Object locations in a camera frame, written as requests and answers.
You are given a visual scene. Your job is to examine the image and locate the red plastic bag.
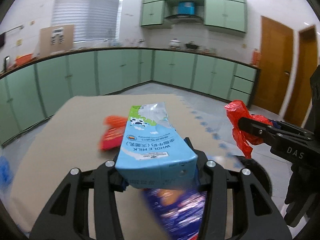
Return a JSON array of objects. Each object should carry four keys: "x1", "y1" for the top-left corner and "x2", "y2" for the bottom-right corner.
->
[{"x1": 225, "y1": 100, "x2": 273, "y2": 159}]

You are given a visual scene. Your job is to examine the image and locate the blue snack bag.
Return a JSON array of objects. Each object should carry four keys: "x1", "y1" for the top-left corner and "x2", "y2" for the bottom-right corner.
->
[{"x1": 142, "y1": 188, "x2": 206, "y2": 239}]

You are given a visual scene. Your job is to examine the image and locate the red paper cup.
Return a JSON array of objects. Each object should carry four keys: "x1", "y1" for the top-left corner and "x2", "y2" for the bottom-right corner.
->
[{"x1": 99, "y1": 127, "x2": 125, "y2": 151}]

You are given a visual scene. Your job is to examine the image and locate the blue milk carton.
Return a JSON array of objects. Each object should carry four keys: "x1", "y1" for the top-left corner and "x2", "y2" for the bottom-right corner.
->
[{"x1": 115, "y1": 102, "x2": 197, "y2": 190}]

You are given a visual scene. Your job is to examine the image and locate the orange foam fruit net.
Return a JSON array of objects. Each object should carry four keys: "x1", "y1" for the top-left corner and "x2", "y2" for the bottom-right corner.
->
[{"x1": 104, "y1": 115, "x2": 127, "y2": 128}]

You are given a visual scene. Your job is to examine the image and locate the black lined trash bin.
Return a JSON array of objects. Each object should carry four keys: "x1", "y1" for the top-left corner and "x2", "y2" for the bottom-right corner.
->
[{"x1": 235, "y1": 155, "x2": 272, "y2": 197}]

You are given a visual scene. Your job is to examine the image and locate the green lower kitchen cabinets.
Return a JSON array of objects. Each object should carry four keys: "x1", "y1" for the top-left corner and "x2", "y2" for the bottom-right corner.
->
[{"x1": 1, "y1": 48, "x2": 260, "y2": 146}]

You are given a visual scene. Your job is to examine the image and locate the brown wooden door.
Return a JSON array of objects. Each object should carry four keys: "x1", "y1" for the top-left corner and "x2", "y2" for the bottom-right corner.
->
[
  {"x1": 253, "y1": 16, "x2": 293, "y2": 114},
  {"x1": 284, "y1": 25, "x2": 318, "y2": 126}
]

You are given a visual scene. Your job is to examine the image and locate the orange thermos flask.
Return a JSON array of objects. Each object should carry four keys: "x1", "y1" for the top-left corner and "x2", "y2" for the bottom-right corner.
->
[{"x1": 251, "y1": 48, "x2": 261, "y2": 66}]

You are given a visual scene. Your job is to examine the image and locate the beige tablecloth with scalloped edge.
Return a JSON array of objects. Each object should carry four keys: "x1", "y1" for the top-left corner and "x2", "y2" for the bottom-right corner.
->
[{"x1": 9, "y1": 94, "x2": 242, "y2": 232}]

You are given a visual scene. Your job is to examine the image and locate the black wok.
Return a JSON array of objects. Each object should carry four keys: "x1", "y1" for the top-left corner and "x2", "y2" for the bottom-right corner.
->
[{"x1": 184, "y1": 42, "x2": 199, "y2": 50}]

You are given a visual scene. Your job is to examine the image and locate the white cooking pot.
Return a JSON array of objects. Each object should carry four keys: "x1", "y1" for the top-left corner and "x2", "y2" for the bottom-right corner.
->
[{"x1": 169, "y1": 38, "x2": 181, "y2": 49}]

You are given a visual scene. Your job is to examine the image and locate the black range hood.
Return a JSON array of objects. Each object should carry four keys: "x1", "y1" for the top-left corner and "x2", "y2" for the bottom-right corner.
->
[{"x1": 165, "y1": 14, "x2": 203, "y2": 24}]

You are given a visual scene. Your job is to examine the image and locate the orange plastic basin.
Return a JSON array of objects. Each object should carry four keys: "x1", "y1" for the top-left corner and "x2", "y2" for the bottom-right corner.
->
[{"x1": 15, "y1": 54, "x2": 33, "y2": 66}]

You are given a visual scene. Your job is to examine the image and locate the steel electric kettle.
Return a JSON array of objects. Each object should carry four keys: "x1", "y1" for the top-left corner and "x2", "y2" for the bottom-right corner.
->
[{"x1": 3, "y1": 56, "x2": 10, "y2": 72}]

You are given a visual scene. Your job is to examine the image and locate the cardboard box on counter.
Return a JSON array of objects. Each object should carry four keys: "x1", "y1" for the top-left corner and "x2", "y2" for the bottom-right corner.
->
[{"x1": 39, "y1": 24, "x2": 74, "y2": 57}]

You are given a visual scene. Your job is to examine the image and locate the window with white blinds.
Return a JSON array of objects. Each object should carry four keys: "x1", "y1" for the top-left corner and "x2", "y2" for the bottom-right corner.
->
[{"x1": 51, "y1": 0, "x2": 123, "y2": 42}]

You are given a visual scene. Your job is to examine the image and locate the green upper wall cabinets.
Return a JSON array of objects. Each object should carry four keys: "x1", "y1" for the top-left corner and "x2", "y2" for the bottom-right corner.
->
[{"x1": 140, "y1": 0, "x2": 247, "y2": 37}]

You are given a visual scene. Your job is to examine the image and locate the dark towel on rail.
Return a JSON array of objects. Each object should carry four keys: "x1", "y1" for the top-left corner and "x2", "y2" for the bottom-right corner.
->
[{"x1": 0, "y1": 32, "x2": 6, "y2": 48}]

